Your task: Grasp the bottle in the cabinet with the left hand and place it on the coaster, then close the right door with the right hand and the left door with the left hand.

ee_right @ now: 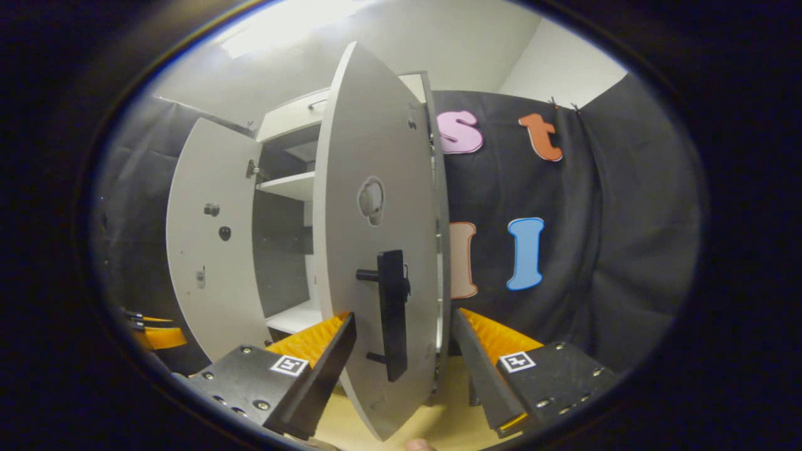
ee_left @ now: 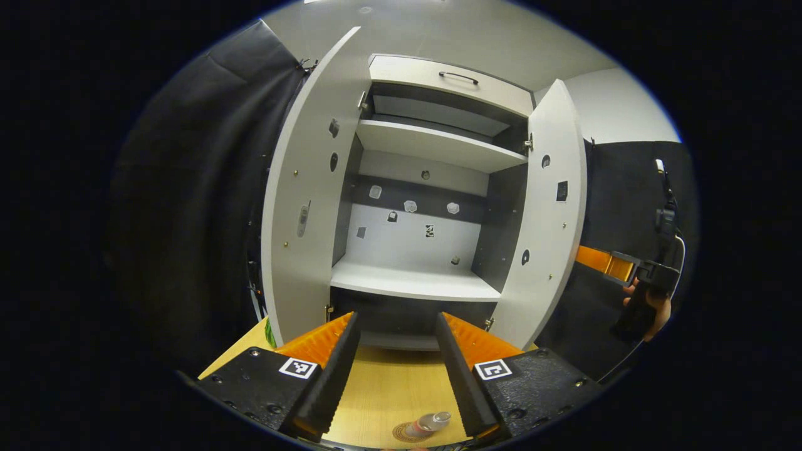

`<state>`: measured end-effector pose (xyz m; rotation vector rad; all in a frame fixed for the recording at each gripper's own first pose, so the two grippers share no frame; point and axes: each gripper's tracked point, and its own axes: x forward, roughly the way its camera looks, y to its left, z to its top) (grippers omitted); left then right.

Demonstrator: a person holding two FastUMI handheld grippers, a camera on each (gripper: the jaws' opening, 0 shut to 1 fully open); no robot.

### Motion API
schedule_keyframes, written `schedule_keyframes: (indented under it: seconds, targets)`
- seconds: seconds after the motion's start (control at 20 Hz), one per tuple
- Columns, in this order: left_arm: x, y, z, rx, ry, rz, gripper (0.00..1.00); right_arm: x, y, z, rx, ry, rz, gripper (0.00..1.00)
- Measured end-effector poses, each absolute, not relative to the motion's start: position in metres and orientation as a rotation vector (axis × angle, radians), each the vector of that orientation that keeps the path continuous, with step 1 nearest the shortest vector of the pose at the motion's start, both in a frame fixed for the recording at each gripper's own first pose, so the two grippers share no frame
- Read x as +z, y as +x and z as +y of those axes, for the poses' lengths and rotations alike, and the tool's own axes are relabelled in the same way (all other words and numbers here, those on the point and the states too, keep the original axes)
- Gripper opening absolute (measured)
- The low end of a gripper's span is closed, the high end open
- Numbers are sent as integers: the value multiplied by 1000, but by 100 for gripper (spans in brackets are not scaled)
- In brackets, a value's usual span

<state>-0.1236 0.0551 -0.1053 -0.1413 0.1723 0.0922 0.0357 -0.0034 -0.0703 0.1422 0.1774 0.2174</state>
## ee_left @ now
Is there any white cabinet drawer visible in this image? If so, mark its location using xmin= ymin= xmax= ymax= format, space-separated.
xmin=368 ymin=54 xmax=534 ymax=117

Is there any white cabinet shelf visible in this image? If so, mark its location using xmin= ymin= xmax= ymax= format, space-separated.
xmin=355 ymin=119 xmax=529 ymax=174
xmin=330 ymin=260 xmax=503 ymax=303

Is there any round patterned coaster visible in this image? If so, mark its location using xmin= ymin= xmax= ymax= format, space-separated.
xmin=392 ymin=421 xmax=434 ymax=445

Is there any white cabinet door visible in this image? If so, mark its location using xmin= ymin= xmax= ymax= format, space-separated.
xmin=489 ymin=78 xmax=588 ymax=351
xmin=261 ymin=26 xmax=372 ymax=348

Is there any white cabinet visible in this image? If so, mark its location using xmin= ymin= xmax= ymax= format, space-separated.
xmin=261 ymin=26 xmax=588 ymax=353

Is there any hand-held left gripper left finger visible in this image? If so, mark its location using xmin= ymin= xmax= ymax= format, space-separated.
xmin=194 ymin=311 xmax=362 ymax=442

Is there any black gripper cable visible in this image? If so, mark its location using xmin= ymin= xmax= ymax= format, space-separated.
xmin=596 ymin=235 xmax=687 ymax=384

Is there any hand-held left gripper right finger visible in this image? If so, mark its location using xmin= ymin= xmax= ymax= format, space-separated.
xmin=435 ymin=311 xmax=603 ymax=440

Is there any clear plastic bottle pink label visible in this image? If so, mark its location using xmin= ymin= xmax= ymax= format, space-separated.
xmin=410 ymin=411 xmax=452 ymax=438

